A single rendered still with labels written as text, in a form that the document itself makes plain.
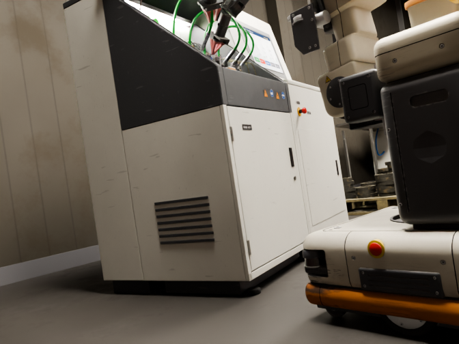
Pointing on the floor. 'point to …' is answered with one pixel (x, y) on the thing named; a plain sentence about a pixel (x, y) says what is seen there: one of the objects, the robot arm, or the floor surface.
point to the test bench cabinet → (193, 206)
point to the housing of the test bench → (104, 147)
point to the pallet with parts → (371, 192)
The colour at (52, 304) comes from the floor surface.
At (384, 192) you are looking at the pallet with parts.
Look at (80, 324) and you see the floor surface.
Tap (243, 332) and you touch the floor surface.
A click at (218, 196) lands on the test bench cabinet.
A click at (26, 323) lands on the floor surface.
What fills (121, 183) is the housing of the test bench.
